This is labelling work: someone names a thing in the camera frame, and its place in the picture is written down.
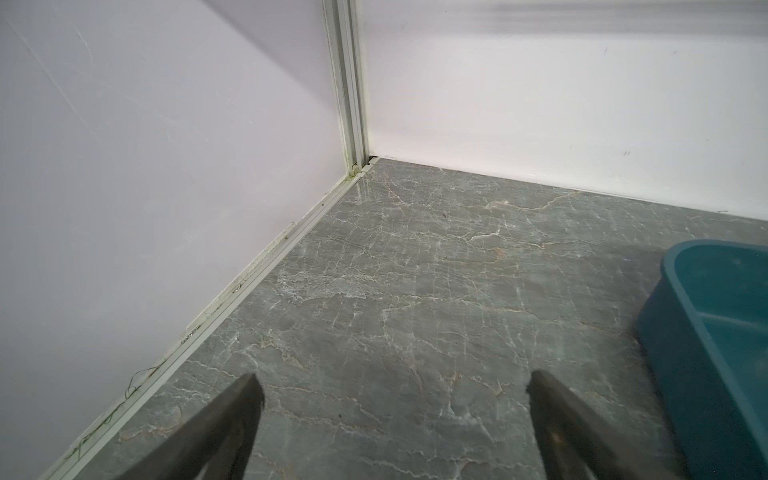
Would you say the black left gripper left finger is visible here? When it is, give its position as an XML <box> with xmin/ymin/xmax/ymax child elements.
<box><xmin>120</xmin><ymin>373</ymin><xmax>265</xmax><ymax>479</ymax></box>

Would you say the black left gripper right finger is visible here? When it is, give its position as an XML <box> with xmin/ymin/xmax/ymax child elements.
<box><xmin>527</xmin><ymin>370</ymin><xmax>678</xmax><ymax>479</ymax></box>

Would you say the teal plastic tub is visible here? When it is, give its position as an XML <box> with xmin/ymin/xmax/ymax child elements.
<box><xmin>636</xmin><ymin>240</ymin><xmax>767</xmax><ymax>479</ymax></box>

